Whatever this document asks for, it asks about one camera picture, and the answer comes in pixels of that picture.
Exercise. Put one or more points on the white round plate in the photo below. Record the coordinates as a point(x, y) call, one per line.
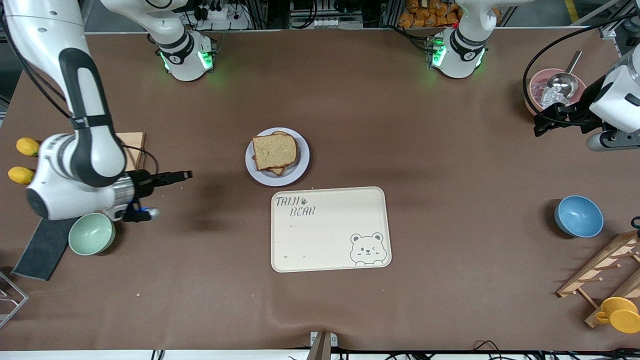
point(300, 172)

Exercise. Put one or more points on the dark grey cloth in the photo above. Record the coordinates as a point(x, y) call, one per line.
point(45, 247)

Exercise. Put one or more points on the metal scoop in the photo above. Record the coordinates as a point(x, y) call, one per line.
point(562, 84)

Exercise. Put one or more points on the blue bowl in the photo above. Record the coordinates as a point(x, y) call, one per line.
point(579, 216)

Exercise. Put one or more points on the clear ice cubes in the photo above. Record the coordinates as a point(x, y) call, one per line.
point(540, 89)

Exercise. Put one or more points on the wooden cutting board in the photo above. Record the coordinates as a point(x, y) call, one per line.
point(135, 142)

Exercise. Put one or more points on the grey metal camera bracket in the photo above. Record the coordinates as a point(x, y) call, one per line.
point(321, 345)

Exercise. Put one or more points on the yellow cup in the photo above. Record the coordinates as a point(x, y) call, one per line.
point(622, 316)

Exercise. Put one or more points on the cream tray with bear print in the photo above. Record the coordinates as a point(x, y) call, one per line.
point(325, 235)

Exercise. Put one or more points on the brown bread slice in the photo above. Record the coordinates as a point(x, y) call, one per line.
point(274, 151)

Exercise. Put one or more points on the wooden peg rack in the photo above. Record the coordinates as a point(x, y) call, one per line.
point(600, 260)

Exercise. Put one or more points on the orange packaged buns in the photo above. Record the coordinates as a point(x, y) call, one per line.
point(430, 12)

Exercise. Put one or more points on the dark equipment chassis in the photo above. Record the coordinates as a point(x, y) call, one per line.
point(325, 12)

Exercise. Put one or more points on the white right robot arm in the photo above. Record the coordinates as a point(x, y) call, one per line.
point(90, 150)

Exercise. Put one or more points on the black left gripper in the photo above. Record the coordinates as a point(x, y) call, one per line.
point(581, 111)

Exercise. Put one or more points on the toast slice under egg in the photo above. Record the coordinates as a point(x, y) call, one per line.
point(276, 171)

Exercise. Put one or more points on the white power strip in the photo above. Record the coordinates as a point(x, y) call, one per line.
point(225, 17)

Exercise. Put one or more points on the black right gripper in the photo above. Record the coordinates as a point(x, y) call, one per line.
point(144, 181)

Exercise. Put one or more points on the light green bowl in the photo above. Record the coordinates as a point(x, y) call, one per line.
point(91, 236)

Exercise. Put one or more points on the pink bowl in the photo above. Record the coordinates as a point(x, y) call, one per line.
point(531, 100)

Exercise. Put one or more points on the yellow lemon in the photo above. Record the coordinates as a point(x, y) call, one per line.
point(27, 147)
point(20, 175)

